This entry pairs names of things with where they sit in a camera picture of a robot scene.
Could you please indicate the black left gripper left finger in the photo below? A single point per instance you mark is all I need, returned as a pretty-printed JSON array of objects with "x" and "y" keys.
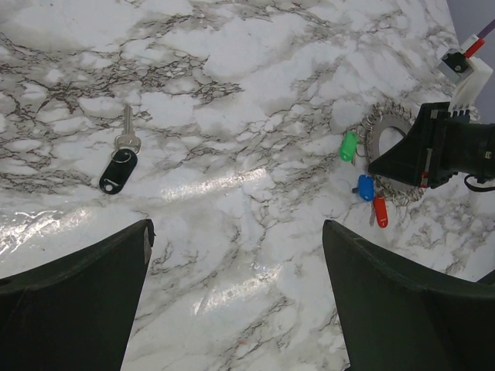
[{"x": 76, "y": 312}]

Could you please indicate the key with red tag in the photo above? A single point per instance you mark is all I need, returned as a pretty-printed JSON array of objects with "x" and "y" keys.
[{"x": 379, "y": 213}]

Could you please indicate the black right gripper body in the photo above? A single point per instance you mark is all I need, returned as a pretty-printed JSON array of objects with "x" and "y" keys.
[{"x": 458, "y": 146}]

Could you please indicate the key with blue tag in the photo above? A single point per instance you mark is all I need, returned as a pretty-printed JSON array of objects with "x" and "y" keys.
[{"x": 365, "y": 188}]

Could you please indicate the key with green tag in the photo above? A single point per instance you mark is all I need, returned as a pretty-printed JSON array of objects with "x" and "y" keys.
[{"x": 348, "y": 148}]

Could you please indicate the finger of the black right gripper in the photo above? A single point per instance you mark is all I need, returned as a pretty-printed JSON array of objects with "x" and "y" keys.
[{"x": 413, "y": 160}]

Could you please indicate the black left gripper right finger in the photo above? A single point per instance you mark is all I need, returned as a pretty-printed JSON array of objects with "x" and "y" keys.
[{"x": 396, "y": 314}]

